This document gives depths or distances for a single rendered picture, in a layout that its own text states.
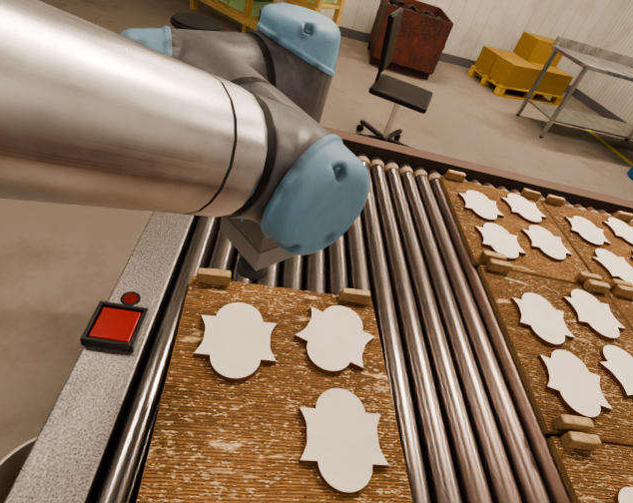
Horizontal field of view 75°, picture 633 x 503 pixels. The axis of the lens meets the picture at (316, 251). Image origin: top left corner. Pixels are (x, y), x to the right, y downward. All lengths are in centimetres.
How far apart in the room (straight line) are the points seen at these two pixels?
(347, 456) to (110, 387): 35
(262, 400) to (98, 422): 22
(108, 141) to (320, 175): 11
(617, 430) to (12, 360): 179
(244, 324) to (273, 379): 10
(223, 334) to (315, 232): 46
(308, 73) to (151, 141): 23
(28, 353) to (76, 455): 126
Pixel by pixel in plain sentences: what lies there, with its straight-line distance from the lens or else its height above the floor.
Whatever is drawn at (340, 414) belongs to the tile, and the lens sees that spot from 66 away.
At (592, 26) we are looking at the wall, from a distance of 853.
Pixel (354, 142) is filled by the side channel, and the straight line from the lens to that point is 136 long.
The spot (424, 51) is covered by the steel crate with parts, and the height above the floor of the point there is 35.
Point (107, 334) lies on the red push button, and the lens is 72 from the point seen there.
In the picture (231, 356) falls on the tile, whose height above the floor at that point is 95.
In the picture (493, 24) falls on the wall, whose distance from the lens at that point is 766.
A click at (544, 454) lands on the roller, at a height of 92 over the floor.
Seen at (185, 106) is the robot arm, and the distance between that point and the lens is 19.
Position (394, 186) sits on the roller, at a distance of 127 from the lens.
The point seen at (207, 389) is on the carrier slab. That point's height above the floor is 94.
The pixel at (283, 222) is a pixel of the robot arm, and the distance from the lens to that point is 23.
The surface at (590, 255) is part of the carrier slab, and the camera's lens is 140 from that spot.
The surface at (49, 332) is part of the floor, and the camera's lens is 193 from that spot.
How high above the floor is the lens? 150
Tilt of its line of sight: 40 degrees down
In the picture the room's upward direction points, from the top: 19 degrees clockwise
